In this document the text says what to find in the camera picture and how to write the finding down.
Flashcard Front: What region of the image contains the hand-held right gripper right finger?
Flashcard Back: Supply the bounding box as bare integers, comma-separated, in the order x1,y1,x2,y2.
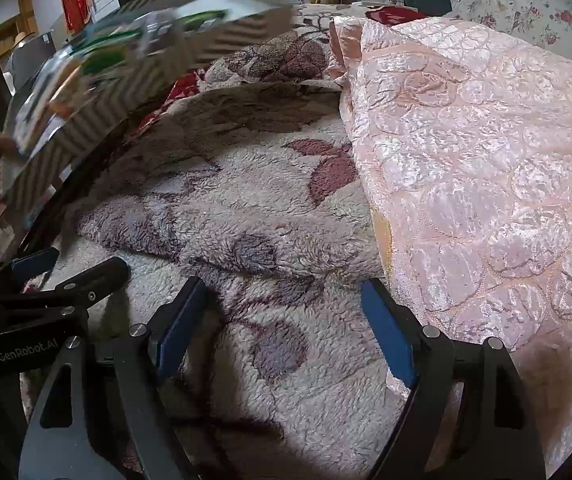
360,277,547,480

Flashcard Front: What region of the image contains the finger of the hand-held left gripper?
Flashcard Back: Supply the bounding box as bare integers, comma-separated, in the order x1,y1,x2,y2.
0,247,62,293
0,256,132,318

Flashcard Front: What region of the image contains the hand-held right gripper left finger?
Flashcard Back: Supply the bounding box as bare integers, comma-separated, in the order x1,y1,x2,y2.
18,276,212,480

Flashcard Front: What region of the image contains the striped cardboard box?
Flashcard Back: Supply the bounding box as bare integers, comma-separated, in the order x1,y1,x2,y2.
3,0,294,206

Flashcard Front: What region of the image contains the tall green snack packet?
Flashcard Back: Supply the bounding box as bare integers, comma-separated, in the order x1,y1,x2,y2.
81,30,147,76

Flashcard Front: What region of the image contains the floral fleece blanket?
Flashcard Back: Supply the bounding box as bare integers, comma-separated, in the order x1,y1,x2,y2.
21,2,417,480

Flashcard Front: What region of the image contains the pink satin quilt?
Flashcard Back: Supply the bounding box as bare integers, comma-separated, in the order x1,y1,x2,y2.
328,12,572,466

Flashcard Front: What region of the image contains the grey appliance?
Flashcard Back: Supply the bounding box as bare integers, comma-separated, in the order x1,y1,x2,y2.
6,30,59,86

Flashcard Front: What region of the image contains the floral white pillow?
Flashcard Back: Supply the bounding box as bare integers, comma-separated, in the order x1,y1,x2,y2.
448,0,572,81

